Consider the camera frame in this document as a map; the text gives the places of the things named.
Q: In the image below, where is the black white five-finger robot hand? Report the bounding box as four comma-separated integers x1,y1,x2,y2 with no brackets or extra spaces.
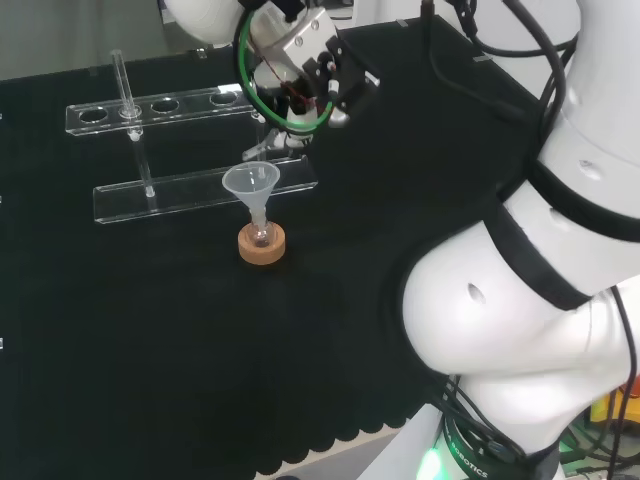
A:
247,64,351,151

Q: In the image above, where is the translucent plastic funnel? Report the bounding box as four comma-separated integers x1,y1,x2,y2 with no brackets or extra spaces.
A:
221,160,282,236

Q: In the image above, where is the small glass round-bottom flask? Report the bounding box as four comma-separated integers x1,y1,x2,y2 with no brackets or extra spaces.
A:
248,212,274,249

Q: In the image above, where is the clear acrylic funnel stand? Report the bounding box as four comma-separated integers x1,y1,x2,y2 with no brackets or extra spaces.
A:
64,48,319,227

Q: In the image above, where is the black bench cloth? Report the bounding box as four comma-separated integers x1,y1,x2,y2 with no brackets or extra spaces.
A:
0,13,556,480

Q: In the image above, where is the yellow stop button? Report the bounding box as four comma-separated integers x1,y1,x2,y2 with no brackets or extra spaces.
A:
589,384,640,426

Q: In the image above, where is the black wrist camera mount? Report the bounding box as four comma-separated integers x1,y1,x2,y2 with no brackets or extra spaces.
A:
299,34,382,117

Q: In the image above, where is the cork ring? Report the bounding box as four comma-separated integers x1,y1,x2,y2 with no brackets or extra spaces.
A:
237,222,288,267

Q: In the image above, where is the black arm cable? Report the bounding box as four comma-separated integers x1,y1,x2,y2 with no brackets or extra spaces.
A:
422,0,584,126

